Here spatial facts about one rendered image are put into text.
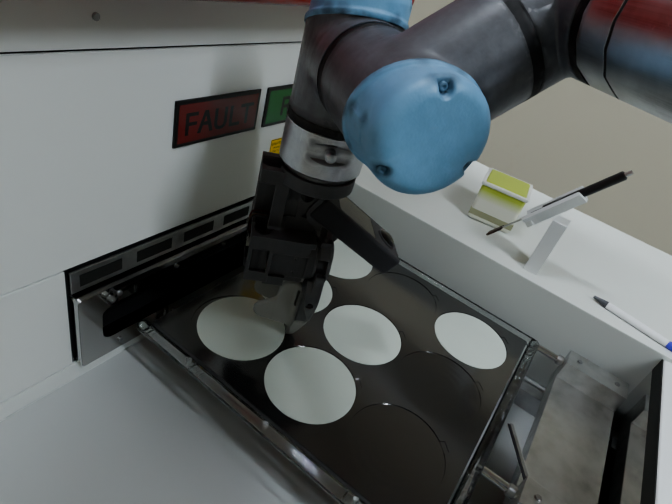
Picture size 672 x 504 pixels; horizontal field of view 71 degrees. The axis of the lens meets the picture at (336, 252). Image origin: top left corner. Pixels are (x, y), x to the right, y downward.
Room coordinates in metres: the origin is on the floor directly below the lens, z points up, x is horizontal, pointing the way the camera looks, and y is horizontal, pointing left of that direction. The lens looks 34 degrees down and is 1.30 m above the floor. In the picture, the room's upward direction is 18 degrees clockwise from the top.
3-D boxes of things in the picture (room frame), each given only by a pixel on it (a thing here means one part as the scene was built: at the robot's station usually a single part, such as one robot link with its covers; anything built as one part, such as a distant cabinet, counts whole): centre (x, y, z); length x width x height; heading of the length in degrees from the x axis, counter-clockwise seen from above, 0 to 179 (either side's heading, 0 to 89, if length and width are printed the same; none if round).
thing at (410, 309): (0.44, -0.06, 0.90); 0.34 x 0.34 x 0.01; 65
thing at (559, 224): (0.61, -0.26, 1.03); 0.06 x 0.04 x 0.13; 65
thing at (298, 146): (0.39, 0.04, 1.13); 0.08 x 0.08 x 0.05
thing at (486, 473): (0.30, -0.22, 0.89); 0.05 x 0.01 x 0.01; 65
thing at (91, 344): (0.51, 0.14, 0.89); 0.44 x 0.02 x 0.10; 155
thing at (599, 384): (0.49, -0.38, 0.89); 0.08 x 0.03 x 0.03; 65
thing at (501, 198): (0.73, -0.23, 1.00); 0.07 x 0.07 x 0.07; 74
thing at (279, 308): (0.38, 0.04, 0.95); 0.06 x 0.03 x 0.09; 106
